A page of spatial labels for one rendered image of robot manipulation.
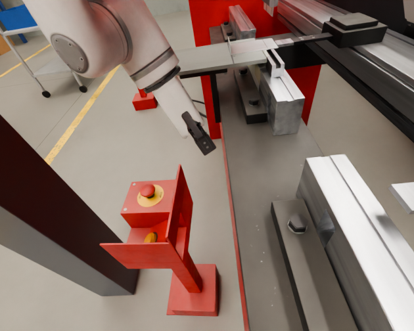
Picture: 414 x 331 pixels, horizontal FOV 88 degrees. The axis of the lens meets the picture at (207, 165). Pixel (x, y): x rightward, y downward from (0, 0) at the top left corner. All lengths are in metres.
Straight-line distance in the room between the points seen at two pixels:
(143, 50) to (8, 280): 1.69
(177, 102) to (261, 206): 0.24
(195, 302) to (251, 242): 0.79
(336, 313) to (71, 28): 0.44
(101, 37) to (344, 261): 0.39
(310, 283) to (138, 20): 0.42
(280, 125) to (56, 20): 0.44
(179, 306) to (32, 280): 0.95
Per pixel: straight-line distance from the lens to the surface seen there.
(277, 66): 0.61
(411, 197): 0.32
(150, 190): 0.57
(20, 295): 1.76
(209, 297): 1.14
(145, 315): 1.32
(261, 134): 0.56
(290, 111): 0.52
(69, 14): 0.31
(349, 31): 0.73
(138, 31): 0.36
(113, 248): 0.54
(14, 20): 3.78
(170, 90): 0.36
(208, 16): 1.54
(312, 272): 0.34
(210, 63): 0.64
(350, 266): 0.31
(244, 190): 0.43
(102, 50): 0.31
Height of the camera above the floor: 1.22
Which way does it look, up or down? 45 degrees down
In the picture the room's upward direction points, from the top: 11 degrees counter-clockwise
